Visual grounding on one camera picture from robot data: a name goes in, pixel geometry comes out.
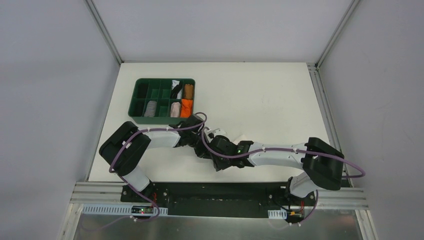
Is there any pink underwear navy trim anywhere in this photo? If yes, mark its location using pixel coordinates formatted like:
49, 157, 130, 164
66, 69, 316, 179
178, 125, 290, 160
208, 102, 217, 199
169, 102, 182, 118

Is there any green compartment tray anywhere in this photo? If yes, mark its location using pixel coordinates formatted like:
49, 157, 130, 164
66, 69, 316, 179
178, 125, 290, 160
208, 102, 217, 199
128, 78, 196, 125

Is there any white underwear pink trim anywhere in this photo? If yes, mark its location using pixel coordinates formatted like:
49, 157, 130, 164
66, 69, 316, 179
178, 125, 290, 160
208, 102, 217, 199
232, 134, 249, 145

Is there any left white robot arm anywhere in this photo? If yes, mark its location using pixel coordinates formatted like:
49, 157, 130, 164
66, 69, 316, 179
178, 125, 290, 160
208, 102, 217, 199
98, 114, 207, 203

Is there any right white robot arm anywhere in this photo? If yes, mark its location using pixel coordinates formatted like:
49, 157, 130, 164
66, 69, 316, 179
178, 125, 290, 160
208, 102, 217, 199
202, 135, 344, 205

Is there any orange rolled cloth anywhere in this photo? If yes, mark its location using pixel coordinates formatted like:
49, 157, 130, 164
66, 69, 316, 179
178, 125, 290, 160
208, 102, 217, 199
180, 99, 193, 118

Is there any black white rolled cloth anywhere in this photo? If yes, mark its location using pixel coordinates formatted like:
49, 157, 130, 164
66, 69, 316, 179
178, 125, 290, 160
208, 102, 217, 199
170, 80, 183, 99

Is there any grey striped rolled cloth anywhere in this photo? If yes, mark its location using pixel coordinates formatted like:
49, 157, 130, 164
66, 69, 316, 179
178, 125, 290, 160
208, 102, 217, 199
143, 100, 158, 117

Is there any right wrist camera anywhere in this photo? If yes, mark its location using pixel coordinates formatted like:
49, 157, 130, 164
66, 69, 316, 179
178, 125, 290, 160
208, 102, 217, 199
206, 128, 227, 139

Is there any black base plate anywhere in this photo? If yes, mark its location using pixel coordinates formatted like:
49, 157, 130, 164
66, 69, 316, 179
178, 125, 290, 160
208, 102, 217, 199
120, 182, 316, 218

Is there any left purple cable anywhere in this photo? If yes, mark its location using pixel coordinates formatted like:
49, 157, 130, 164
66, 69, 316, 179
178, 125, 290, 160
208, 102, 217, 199
79, 111, 208, 232

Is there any small white cable duct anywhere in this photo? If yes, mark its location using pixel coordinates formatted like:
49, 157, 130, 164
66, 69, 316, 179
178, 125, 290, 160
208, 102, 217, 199
267, 208, 288, 220

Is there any right side aluminium rail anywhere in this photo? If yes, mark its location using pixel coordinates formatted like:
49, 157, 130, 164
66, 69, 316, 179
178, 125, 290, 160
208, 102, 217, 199
306, 62, 354, 188

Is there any aluminium rail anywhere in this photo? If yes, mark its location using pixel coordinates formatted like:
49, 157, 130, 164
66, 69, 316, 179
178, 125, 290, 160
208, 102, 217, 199
70, 182, 370, 211
306, 62, 354, 188

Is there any aluminium front rail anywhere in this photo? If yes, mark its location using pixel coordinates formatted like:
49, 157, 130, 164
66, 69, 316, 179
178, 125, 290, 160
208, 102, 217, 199
70, 182, 370, 211

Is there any white slotted cable duct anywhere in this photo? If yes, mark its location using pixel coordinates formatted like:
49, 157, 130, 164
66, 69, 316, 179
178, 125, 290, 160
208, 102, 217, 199
81, 204, 168, 217

